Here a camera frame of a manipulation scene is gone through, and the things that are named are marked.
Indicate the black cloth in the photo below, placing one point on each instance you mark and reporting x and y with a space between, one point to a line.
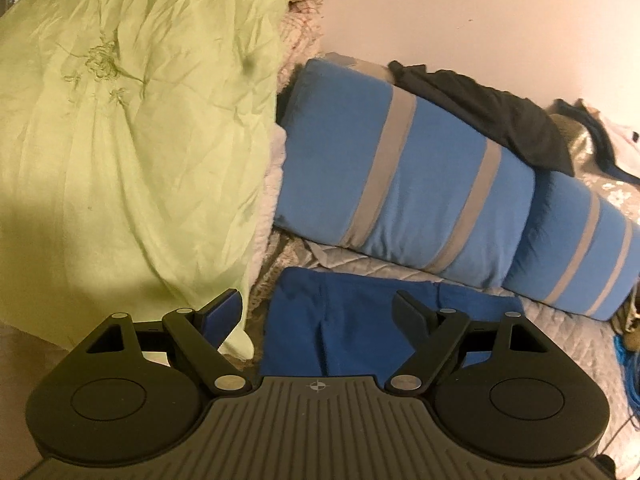
500 115

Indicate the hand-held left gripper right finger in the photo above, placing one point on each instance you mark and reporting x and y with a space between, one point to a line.
412 317

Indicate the navy garment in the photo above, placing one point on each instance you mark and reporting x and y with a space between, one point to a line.
607 155

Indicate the light green blanket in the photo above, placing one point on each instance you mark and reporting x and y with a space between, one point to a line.
125 160

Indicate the blue and navy fleece hoodie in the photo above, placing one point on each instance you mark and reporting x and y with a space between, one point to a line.
350 320

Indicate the pile of white blankets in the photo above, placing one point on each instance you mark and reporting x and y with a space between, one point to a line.
300 25

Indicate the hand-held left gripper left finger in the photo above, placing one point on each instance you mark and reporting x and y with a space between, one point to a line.
222 317

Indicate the blue pillow with grey stripes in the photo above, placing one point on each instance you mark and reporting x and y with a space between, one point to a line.
430 185
555 230

